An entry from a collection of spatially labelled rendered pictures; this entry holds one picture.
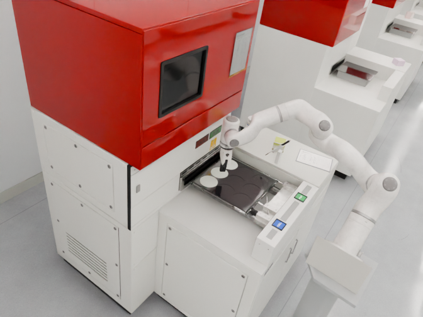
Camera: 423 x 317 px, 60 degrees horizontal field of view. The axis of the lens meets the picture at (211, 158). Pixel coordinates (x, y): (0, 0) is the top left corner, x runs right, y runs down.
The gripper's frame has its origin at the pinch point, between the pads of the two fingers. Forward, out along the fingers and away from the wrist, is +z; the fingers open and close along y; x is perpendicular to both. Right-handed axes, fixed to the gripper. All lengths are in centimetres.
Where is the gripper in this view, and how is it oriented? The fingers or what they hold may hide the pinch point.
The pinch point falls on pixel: (223, 168)
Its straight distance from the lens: 203.0
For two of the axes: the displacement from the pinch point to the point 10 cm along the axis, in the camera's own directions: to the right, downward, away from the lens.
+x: -9.9, -0.4, -1.6
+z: -1.3, 8.0, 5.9
